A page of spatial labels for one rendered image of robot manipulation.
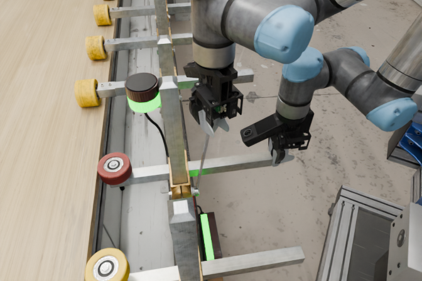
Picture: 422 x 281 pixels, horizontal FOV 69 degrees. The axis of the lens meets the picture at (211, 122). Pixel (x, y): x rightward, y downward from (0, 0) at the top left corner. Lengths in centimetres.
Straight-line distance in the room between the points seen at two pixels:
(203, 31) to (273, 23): 13
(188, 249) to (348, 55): 50
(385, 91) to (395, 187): 149
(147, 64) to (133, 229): 88
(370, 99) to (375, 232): 104
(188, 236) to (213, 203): 131
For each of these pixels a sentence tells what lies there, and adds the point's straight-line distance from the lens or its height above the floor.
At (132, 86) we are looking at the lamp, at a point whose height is 118.
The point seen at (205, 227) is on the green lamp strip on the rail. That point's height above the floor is 70.
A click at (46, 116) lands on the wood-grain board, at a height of 90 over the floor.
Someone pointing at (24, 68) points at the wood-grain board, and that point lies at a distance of 125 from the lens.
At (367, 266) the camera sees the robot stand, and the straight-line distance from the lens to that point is 153.
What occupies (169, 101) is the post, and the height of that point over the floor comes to 114.
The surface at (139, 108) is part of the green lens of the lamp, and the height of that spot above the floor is 114.
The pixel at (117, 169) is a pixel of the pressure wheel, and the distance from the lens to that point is 80.
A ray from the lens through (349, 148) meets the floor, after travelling 217.
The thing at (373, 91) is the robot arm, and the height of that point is 116.
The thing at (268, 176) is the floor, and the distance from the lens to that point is 189.
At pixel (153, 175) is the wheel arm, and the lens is 82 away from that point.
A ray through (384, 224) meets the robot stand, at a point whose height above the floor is 21.
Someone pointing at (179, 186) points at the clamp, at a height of 87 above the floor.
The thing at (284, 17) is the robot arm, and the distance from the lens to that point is 42.
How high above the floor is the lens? 152
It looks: 45 degrees down
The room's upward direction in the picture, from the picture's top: straight up
